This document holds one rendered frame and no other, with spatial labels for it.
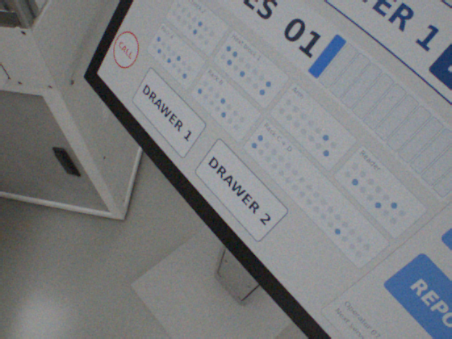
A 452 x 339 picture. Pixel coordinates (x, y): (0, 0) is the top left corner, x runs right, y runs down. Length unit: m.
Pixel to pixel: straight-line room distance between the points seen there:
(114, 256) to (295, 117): 1.14
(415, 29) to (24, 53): 0.55
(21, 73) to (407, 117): 0.60
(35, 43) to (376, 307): 0.56
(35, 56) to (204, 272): 0.91
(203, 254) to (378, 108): 1.09
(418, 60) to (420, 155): 0.07
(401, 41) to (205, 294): 1.11
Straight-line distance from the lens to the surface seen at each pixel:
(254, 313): 1.29
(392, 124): 0.29
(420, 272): 0.31
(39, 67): 0.66
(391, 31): 0.30
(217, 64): 0.35
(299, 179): 0.31
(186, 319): 1.28
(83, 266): 1.40
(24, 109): 0.84
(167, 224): 1.38
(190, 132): 0.36
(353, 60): 0.30
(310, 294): 0.34
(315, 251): 0.33
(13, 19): 0.60
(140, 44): 0.41
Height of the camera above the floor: 1.32
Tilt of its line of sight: 63 degrees down
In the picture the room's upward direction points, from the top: 11 degrees clockwise
